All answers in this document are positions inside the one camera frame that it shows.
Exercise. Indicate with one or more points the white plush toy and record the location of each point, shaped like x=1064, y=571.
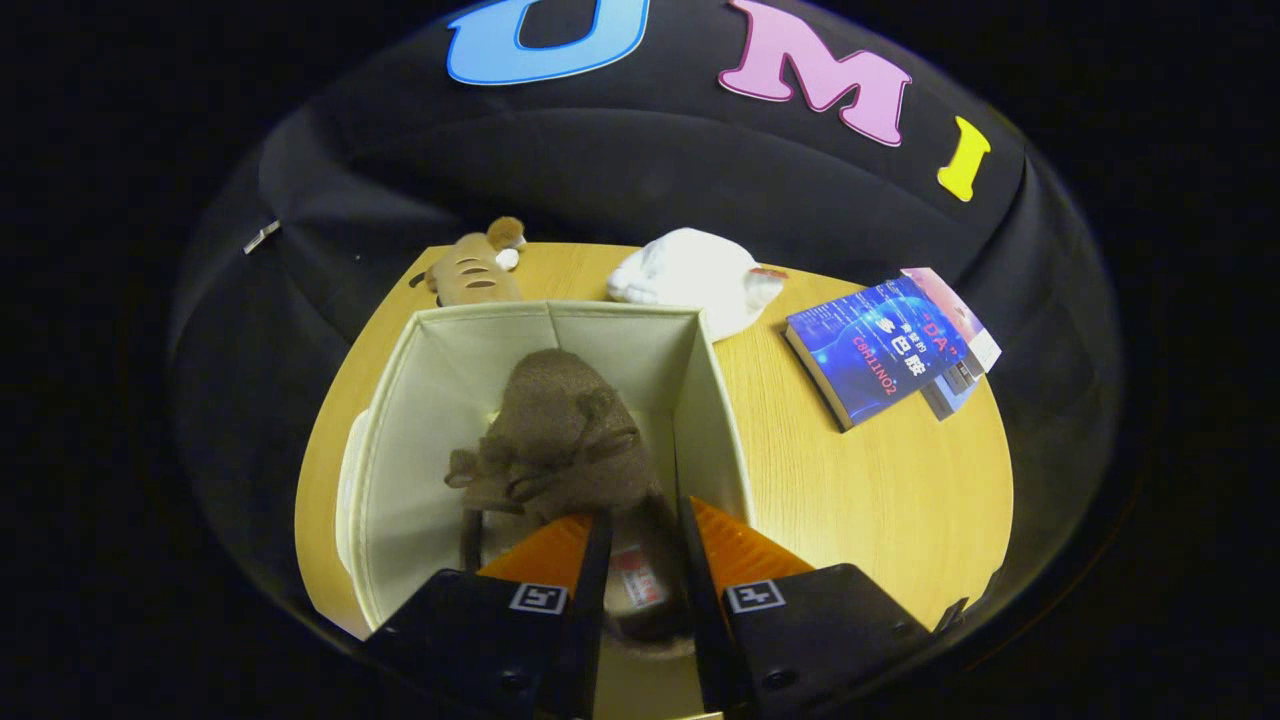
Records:
x=690, y=275

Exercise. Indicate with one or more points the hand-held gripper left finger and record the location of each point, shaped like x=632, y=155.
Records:
x=585, y=640

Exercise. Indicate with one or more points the pink and white book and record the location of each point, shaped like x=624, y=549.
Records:
x=960, y=310

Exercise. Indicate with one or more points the black backdrop cloth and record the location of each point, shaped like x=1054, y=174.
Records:
x=600, y=170

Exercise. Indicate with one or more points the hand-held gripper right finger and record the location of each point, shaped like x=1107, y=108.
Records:
x=705, y=640

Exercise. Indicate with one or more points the light blue book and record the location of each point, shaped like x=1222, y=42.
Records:
x=950, y=395

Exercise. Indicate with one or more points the grey fabric storage box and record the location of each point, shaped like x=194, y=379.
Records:
x=420, y=450

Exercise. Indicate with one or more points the silver clip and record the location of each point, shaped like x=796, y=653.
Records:
x=262, y=237

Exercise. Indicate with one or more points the brown striped plush toy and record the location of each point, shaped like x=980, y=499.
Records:
x=470, y=280

